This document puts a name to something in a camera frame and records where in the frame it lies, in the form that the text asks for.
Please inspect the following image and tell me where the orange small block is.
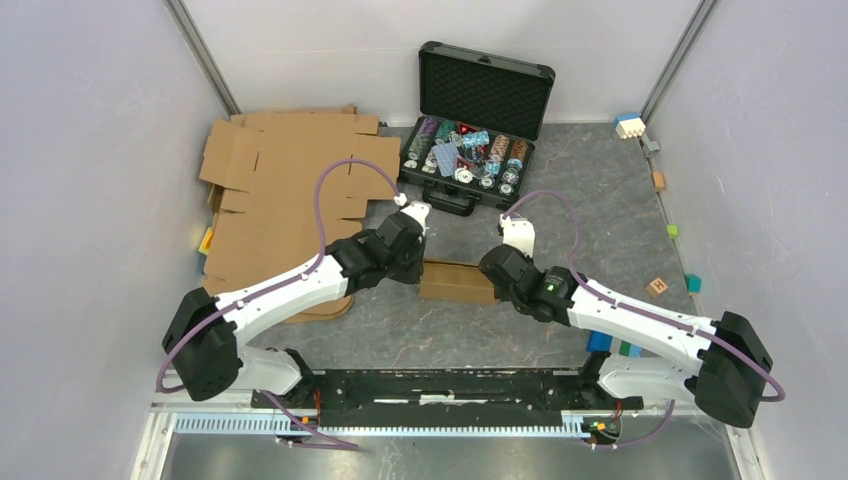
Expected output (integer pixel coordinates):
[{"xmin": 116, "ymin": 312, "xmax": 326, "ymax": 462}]
[{"xmin": 652, "ymin": 172, "xmax": 666, "ymax": 192}]

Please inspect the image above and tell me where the brown cardboard box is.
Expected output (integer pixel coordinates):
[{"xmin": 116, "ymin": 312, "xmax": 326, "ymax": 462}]
[{"xmin": 418, "ymin": 259, "xmax": 497, "ymax": 305}]

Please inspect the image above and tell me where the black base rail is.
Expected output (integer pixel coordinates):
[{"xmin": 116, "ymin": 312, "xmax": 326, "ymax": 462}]
[{"xmin": 279, "ymin": 368, "xmax": 644, "ymax": 427}]

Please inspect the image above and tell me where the yellow orange block at left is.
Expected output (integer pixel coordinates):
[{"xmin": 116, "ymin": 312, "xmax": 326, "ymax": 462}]
[{"xmin": 198, "ymin": 227, "xmax": 214, "ymax": 255}]

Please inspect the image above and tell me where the purple cable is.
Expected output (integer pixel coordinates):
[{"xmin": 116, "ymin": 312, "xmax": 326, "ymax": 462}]
[
  {"xmin": 502, "ymin": 189, "xmax": 787, "ymax": 452},
  {"xmin": 154, "ymin": 158, "xmax": 407, "ymax": 453}
]

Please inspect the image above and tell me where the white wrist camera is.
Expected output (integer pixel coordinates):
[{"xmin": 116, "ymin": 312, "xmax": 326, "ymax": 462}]
[
  {"xmin": 392, "ymin": 193, "xmax": 431, "ymax": 235},
  {"xmin": 499, "ymin": 215, "xmax": 536, "ymax": 258}
]

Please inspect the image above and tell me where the black poker chip case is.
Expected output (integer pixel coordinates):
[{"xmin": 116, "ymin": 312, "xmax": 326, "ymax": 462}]
[{"xmin": 399, "ymin": 41, "xmax": 556, "ymax": 216}]

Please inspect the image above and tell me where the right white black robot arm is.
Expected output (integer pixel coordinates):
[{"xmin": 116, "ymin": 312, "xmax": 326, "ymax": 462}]
[{"xmin": 479, "ymin": 245, "xmax": 773, "ymax": 428}]

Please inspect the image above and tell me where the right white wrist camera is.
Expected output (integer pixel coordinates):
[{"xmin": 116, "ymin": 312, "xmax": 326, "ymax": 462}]
[{"xmin": 499, "ymin": 215, "xmax": 536, "ymax": 258}]

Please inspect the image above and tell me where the blue white toy block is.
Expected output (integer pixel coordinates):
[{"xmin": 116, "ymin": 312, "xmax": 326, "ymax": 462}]
[{"xmin": 613, "ymin": 113, "xmax": 646, "ymax": 139}]

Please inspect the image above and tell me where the grey small block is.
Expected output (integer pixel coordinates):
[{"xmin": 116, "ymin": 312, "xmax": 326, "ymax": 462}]
[{"xmin": 640, "ymin": 139, "xmax": 661, "ymax": 158}]

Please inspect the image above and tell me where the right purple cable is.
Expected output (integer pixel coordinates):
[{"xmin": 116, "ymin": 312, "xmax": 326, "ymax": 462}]
[{"xmin": 502, "ymin": 189, "xmax": 787, "ymax": 452}]

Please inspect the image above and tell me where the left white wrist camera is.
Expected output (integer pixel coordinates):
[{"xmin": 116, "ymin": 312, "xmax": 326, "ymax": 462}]
[{"xmin": 392, "ymin": 193, "xmax": 431, "ymax": 235}]

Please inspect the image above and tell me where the teal small block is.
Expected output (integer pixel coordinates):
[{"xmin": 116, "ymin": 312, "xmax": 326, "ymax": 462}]
[{"xmin": 684, "ymin": 273, "xmax": 702, "ymax": 295}]

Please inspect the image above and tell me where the blue block near base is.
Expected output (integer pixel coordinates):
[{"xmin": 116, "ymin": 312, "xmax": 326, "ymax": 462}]
[{"xmin": 586, "ymin": 331, "xmax": 642, "ymax": 358}]

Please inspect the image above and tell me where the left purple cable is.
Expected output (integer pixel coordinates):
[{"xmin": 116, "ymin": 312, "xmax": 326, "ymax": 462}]
[{"xmin": 154, "ymin": 158, "xmax": 407, "ymax": 453}]

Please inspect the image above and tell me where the stack of cardboard blanks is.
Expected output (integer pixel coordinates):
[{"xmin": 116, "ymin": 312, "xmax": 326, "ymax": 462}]
[{"xmin": 199, "ymin": 106, "xmax": 402, "ymax": 295}]

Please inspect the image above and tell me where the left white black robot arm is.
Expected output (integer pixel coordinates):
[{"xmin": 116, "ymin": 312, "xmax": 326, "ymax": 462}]
[{"xmin": 162, "ymin": 202, "xmax": 430, "ymax": 408}]

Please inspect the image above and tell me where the wooden letter H block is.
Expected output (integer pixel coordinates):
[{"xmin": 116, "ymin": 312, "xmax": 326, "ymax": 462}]
[{"xmin": 645, "ymin": 278, "xmax": 669, "ymax": 297}]

